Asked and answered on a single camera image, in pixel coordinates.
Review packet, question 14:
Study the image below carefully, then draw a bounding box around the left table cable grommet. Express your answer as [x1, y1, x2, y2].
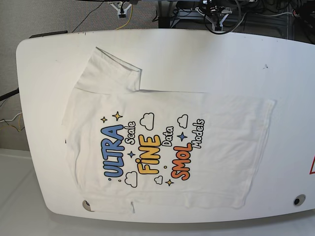
[82, 200, 92, 211]

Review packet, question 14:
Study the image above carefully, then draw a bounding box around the table cable grommet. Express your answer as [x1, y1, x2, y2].
[82, 200, 92, 211]
[293, 194, 306, 206]

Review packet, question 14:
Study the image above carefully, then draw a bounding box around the right table cable grommet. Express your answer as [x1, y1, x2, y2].
[293, 194, 306, 206]

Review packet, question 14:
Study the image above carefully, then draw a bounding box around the white printed T-shirt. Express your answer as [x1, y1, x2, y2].
[62, 48, 275, 214]

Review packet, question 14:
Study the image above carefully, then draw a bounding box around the yellow cable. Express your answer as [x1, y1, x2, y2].
[116, 4, 133, 30]

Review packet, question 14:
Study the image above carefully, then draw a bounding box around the black table base frame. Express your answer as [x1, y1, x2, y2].
[153, 0, 293, 34]

